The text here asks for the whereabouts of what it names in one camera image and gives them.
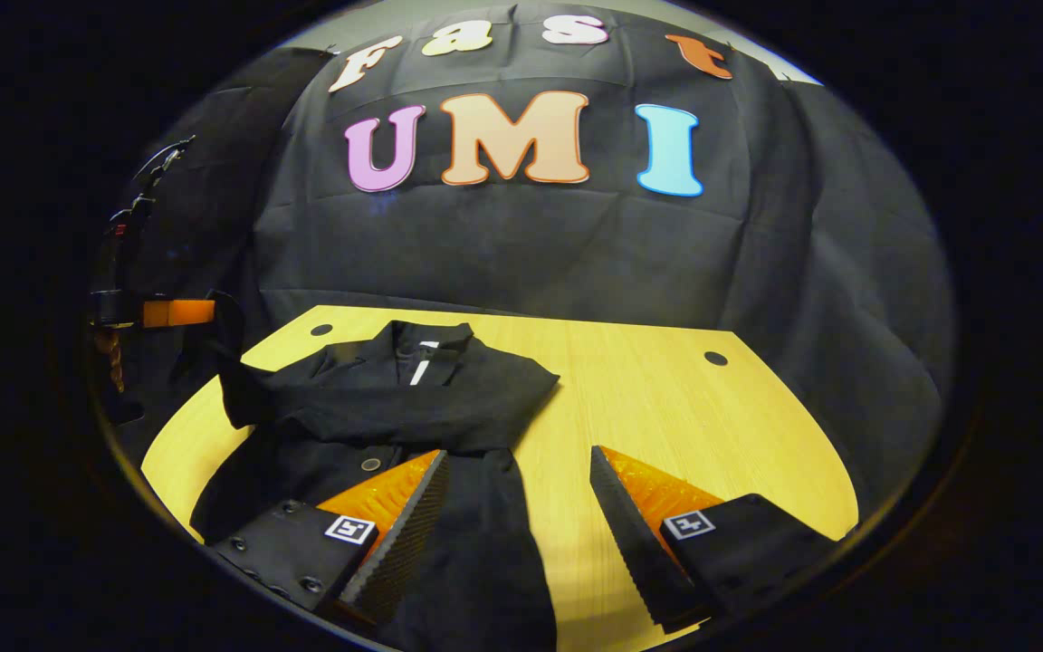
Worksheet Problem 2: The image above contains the black button jacket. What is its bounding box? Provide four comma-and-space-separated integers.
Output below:
168, 290, 563, 652

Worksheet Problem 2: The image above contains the black backdrop cloth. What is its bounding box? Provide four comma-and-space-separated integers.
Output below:
91, 0, 955, 544

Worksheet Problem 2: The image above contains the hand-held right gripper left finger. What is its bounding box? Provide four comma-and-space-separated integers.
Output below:
212, 448, 452, 628

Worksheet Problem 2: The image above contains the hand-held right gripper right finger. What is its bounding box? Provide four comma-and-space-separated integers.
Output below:
588, 444, 841, 635

